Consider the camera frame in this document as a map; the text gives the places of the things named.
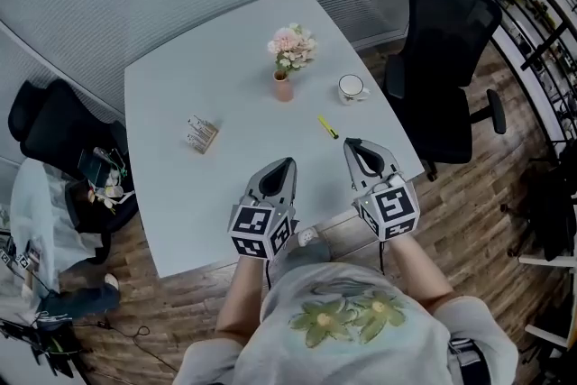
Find white mug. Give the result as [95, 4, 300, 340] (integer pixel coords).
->
[337, 74, 371, 106]

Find black floor cable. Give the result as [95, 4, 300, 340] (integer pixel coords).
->
[71, 319, 181, 375]

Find round glass table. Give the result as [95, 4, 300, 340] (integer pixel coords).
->
[8, 157, 94, 290]

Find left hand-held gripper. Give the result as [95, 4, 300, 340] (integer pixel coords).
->
[227, 157, 301, 261]

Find black equipment stand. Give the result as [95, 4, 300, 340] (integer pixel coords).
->
[499, 143, 577, 263]

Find metal wire shelf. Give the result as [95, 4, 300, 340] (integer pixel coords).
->
[490, 0, 577, 152]

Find spare hand-held gripper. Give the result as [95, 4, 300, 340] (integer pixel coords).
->
[0, 238, 33, 272]

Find pink flower bouquet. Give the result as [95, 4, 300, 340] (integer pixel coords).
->
[267, 23, 318, 80]

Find white table frame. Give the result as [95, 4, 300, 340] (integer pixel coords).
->
[517, 253, 577, 349]

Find black waist bag strap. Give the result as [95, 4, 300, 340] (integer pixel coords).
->
[448, 337, 493, 385]

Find pink ceramic vase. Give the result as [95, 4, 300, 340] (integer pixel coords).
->
[272, 69, 295, 103]

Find dark green box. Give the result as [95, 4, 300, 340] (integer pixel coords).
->
[77, 147, 112, 187]

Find black mesh office chair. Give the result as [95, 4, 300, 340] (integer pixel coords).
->
[7, 78, 139, 265]
[381, 0, 508, 182]

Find person's right forearm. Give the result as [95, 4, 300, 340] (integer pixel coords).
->
[385, 234, 455, 315]

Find white artificial flowers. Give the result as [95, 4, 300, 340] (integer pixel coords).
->
[87, 173, 136, 215]

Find person's white shoe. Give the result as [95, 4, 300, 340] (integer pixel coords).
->
[297, 227, 319, 249]

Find person's left forearm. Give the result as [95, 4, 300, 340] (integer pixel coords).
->
[215, 254, 272, 346]

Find small printed card box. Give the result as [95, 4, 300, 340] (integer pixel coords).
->
[185, 115, 221, 155]

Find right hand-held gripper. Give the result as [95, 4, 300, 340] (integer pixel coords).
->
[343, 137, 421, 243]

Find black tripod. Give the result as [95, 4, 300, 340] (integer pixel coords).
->
[0, 315, 94, 379]

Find white flower print shirt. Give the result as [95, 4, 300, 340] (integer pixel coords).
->
[172, 261, 519, 385]

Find person's grey trousers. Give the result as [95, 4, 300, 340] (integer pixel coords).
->
[270, 240, 333, 285]

